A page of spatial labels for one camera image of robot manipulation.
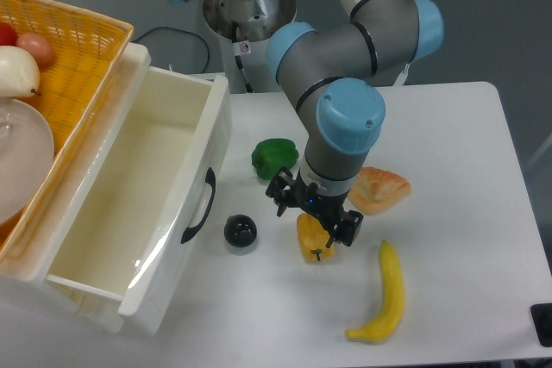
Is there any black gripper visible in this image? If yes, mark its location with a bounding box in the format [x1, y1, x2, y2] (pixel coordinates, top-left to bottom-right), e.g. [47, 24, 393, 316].
[266, 166, 363, 246]

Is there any yellow bell pepper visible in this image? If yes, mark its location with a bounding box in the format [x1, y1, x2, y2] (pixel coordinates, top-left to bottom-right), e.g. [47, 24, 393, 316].
[296, 213, 336, 263]

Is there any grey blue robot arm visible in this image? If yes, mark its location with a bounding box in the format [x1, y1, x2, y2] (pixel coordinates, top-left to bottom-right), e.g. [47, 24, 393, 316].
[171, 0, 443, 245]

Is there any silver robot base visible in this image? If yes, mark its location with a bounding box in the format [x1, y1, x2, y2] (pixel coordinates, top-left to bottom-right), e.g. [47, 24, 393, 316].
[203, 0, 297, 94]

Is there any green bell pepper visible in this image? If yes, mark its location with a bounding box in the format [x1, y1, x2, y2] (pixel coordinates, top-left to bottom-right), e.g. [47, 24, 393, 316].
[251, 138, 298, 180]

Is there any toasted bread slice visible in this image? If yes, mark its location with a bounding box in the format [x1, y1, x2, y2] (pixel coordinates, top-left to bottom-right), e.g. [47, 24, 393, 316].
[348, 166, 411, 215]

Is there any black round object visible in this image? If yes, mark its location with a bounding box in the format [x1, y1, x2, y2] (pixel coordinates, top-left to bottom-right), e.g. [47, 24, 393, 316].
[223, 214, 257, 247]

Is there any yellow banana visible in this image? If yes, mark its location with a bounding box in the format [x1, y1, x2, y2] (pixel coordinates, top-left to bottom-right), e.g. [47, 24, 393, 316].
[345, 240, 405, 343]

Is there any white plastic drawer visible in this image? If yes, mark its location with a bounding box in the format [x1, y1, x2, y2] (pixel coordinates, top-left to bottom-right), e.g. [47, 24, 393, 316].
[1, 44, 231, 334]

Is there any black device at edge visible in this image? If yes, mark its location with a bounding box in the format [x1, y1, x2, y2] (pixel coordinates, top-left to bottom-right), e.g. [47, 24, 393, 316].
[530, 303, 552, 347]

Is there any yellow woven basket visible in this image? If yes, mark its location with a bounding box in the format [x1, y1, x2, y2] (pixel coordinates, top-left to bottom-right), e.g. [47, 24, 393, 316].
[1, 0, 134, 257]

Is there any white pear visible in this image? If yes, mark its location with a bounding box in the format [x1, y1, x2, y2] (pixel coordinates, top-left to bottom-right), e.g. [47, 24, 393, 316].
[1, 46, 41, 98]

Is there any red tomato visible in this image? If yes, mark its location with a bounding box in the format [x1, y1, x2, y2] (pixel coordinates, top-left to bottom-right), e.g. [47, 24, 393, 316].
[0, 22, 18, 46]

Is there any black drawer handle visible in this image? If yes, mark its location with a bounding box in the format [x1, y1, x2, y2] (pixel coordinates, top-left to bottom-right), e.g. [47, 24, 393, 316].
[180, 167, 216, 244]

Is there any black cable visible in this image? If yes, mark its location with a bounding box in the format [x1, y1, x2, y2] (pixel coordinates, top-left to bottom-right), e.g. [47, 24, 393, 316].
[136, 26, 211, 74]

